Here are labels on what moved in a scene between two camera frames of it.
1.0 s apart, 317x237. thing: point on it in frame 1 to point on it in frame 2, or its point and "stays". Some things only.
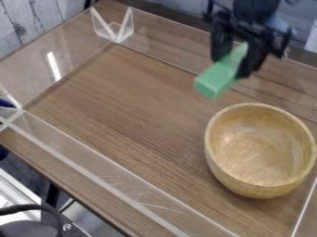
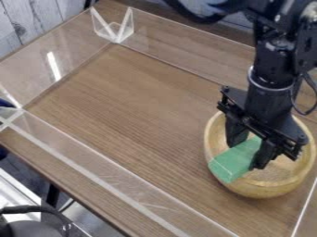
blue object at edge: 7,103 stays
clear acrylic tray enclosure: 108,116 stays
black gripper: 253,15 to 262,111
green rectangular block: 211,81 to 234,161
